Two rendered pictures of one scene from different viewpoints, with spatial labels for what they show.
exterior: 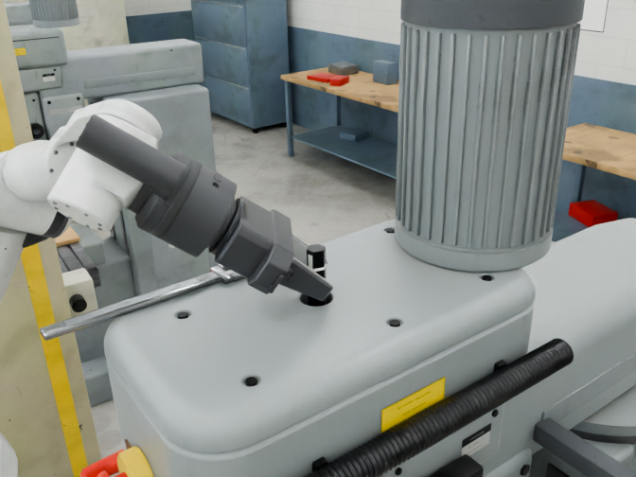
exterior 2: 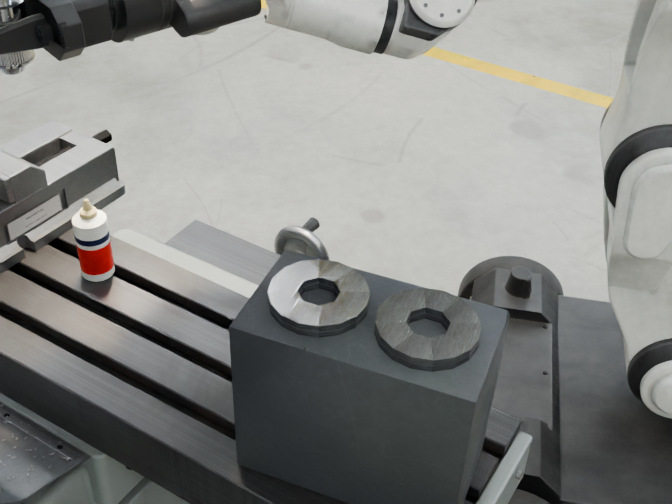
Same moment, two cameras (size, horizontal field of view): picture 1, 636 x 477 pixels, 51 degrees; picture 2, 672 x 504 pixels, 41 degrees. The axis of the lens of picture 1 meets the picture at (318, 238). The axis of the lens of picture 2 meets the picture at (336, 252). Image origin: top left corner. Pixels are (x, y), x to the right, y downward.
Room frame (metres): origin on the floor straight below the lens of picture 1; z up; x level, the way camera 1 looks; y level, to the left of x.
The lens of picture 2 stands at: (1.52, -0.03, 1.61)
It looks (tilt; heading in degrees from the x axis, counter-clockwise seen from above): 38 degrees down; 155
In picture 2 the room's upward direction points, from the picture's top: 2 degrees clockwise
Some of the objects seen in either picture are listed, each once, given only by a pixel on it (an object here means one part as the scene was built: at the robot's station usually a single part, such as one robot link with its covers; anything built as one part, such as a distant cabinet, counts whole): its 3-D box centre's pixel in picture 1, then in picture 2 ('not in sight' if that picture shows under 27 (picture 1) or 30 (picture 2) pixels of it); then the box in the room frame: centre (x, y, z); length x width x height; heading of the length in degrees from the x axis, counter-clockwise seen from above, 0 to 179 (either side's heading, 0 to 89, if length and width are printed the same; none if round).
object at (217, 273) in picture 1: (153, 296); not in sight; (0.65, 0.19, 1.89); 0.24 x 0.04 x 0.01; 125
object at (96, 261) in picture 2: not in sight; (92, 236); (0.63, 0.05, 0.96); 0.04 x 0.04 x 0.11
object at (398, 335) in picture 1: (328, 351); not in sight; (0.65, -0.01, 1.81); 0.47 x 0.26 x 0.16; 125
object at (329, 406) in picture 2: not in sight; (366, 386); (1.01, 0.24, 1.00); 0.22 x 0.12 x 0.20; 45
